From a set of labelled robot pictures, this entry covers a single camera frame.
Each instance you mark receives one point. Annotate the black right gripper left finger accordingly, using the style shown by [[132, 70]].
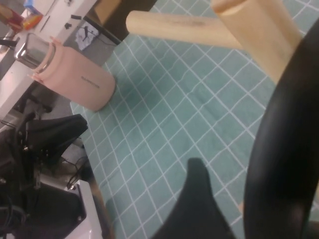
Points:
[[57, 134]]

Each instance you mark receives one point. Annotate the light wooden peg stand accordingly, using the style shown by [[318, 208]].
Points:
[[249, 25]]

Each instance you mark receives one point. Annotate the red yellow package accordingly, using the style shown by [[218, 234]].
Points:
[[11, 15]]

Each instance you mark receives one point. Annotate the brown cardboard box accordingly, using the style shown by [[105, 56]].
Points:
[[109, 10]]

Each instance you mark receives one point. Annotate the orange snack packet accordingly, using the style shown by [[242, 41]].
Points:
[[32, 22]]

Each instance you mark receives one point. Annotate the white desk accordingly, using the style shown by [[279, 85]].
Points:
[[15, 82]]

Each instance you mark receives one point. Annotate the small black clip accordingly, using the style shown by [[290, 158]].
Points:
[[76, 17], [67, 25]]

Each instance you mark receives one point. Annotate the pink bottle with steel lid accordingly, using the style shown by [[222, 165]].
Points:
[[79, 79]]

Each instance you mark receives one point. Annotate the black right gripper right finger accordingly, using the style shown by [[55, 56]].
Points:
[[197, 214]]

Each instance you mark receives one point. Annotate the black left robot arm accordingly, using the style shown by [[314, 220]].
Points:
[[49, 206]]

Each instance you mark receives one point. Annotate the black over-ear headphones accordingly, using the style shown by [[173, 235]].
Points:
[[286, 149]]

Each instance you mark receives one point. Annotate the white arm mounting base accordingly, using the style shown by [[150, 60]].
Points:
[[88, 219]]

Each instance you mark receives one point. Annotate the blue packet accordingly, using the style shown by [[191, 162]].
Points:
[[31, 5]]

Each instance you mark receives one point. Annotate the green white checked tablecloth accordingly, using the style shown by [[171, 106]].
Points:
[[174, 112]]

